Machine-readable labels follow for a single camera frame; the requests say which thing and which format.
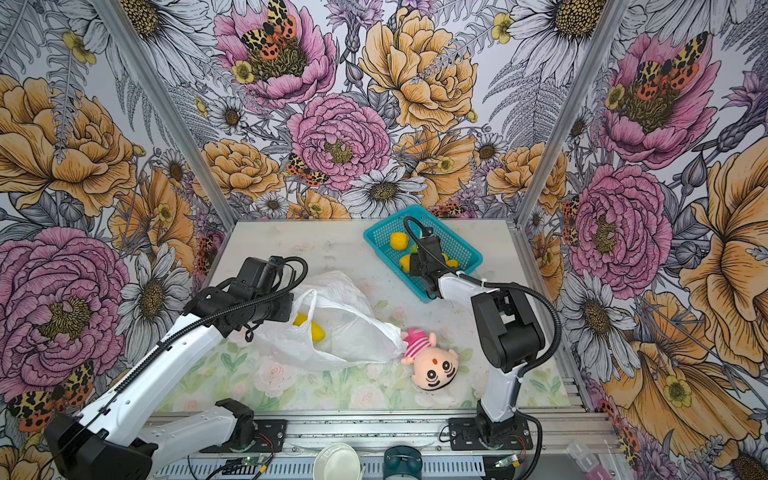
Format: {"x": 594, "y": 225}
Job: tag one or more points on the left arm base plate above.
{"x": 261, "y": 436}

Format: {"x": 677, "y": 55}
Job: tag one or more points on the yellow toy lemon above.
{"x": 399, "y": 241}

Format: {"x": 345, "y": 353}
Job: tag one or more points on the white round cup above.
{"x": 338, "y": 461}

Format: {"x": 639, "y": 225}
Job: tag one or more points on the yellow toy mango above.
{"x": 451, "y": 263}

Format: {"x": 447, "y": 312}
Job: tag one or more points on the translucent white plastic bag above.
{"x": 354, "y": 336}

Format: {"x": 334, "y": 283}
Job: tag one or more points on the pink clear plastic object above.
{"x": 587, "y": 461}

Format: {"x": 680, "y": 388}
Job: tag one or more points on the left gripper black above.
{"x": 283, "y": 309}

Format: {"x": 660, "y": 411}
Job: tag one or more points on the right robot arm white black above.
{"x": 509, "y": 333}

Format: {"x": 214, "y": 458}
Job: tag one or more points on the dark green round container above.
{"x": 402, "y": 462}

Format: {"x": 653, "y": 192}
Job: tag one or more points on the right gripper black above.
{"x": 416, "y": 260}

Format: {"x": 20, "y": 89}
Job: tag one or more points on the plush doll pink hat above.
{"x": 433, "y": 367}

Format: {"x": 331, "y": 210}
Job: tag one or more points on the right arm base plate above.
{"x": 478, "y": 433}

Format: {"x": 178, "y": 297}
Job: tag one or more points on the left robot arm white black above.
{"x": 109, "y": 438}

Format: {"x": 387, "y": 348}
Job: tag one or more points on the teal plastic basket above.
{"x": 417, "y": 222}

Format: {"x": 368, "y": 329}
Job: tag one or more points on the yellow toy fruit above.
{"x": 404, "y": 263}

